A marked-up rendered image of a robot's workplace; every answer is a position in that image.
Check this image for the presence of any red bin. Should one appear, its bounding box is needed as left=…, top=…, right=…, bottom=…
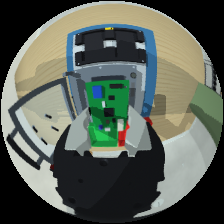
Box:
left=118, top=117, right=153, bottom=147

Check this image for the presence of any green bin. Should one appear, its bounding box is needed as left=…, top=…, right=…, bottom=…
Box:
left=88, top=122, right=118, bottom=147

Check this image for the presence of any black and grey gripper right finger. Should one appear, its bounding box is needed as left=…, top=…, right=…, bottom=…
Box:
left=124, top=105, right=165, bottom=182

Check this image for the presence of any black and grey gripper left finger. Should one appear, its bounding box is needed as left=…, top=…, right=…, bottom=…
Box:
left=53, top=107, right=91, bottom=178

